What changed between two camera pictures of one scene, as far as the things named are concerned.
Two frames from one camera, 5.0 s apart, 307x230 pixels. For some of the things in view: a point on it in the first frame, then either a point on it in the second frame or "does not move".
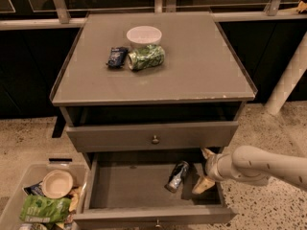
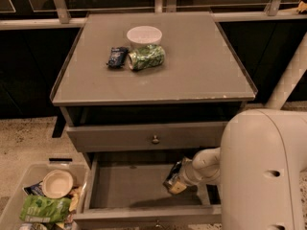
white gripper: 212,167 to 188,175
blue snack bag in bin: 35,189 does not move
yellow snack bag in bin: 75,198 does not move
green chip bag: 36,208 does not move
